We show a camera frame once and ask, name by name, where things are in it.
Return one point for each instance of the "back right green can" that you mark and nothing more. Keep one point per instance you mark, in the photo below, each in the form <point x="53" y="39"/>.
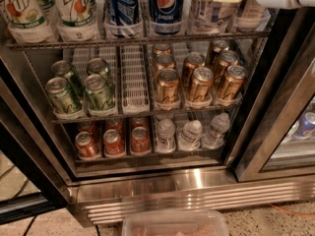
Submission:
<point x="101" y="67"/>

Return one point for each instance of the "front left orange can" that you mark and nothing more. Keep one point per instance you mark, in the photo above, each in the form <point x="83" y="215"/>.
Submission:
<point x="87" y="148"/>

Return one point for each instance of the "second row middle gold can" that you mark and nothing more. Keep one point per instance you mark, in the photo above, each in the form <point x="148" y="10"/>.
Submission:
<point x="192" y="61"/>

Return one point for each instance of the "front right gold can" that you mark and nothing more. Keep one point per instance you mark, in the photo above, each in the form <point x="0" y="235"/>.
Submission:
<point x="232" y="82"/>

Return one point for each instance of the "blue can behind glass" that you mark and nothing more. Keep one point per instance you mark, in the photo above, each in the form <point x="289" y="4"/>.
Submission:
<point x="306" y="126"/>

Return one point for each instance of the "front middle gold can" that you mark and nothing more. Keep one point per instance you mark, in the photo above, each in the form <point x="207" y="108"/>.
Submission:
<point x="200" y="83"/>

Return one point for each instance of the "clear plastic bin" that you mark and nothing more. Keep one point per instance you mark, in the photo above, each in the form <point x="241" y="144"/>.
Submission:
<point x="175" y="223"/>

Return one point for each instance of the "front left gold can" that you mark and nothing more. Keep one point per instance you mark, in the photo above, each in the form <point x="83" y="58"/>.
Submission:
<point x="167" y="86"/>

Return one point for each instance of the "second row right gold can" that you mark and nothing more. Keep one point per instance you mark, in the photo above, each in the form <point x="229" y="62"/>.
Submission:
<point x="225" y="59"/>

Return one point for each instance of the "back left gold can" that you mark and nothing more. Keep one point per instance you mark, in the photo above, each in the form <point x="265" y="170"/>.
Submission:
<point x="161" y="48"/>

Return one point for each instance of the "second row left gold can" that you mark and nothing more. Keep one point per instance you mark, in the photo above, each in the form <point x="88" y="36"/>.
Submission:
<point x="164" y="61"/>

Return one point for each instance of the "open left fridge door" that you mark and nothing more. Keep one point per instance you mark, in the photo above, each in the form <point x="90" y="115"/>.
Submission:
<point x="24" y="146"/>

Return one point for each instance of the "green can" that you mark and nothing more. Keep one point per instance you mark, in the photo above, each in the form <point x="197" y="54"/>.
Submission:
<point x="67" y="71"/>
<point x="99" y="93"/>
<point x="101" y="67"/>
<point x="62" y="96"/>

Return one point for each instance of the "front left green can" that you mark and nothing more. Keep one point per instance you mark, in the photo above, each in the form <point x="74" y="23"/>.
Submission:
<point x="62" y="96"/>

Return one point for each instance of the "orange can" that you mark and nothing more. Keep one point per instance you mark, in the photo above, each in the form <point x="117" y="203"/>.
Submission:
<point x="140" y="141"/>
<point x="87" y="148"/>
<point x="113" y="144"/>

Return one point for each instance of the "white label bottle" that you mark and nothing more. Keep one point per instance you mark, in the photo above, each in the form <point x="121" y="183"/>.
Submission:
<point x="247" y="16"/>
<point x="209" y="17"/>

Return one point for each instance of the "right glass fridge door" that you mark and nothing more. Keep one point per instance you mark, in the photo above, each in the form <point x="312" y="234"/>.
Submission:
<point x="268" y="155"/>

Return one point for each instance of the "back left green can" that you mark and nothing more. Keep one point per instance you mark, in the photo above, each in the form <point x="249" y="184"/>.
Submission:
<point x="67" y="71"/>

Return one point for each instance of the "white label bottle left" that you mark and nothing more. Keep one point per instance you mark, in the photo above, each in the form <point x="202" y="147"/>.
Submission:
<point x="209" y="17"/>

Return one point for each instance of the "steel fridge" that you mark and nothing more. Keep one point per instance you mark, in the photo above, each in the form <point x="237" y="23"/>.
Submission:
<point x="107" y="189"/>

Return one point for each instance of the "front right orange can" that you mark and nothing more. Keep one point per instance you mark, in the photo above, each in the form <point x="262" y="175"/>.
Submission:
<point x="140" y="141"/>

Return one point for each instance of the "second row gold can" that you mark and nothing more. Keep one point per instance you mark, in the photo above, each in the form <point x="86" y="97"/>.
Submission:
<point x="192" y="61"/>
<point x="225" y="59"/>
<point x="164" y="61"/>

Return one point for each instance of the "front left 7up bottle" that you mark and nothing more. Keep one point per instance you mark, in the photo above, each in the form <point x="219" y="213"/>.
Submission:
<point x="28" y="23"/>

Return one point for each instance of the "front right green can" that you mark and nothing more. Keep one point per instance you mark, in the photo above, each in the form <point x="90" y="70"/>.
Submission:
<point x="99" y="93"/>

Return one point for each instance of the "front middle orange can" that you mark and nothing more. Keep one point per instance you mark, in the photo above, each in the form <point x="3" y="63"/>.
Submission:
<point x="113" y="144"/>

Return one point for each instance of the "blue pepsi bottle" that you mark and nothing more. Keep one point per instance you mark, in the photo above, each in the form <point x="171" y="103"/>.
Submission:
<point x="166" y="16"/>
<point x="123" y="17"/>

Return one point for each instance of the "white label bottle right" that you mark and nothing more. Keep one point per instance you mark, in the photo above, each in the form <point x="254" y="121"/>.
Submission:
<point x="247" y="16"/>

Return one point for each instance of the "back right gold can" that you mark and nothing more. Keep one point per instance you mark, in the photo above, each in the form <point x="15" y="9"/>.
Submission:
<point x="214" y="50"/>

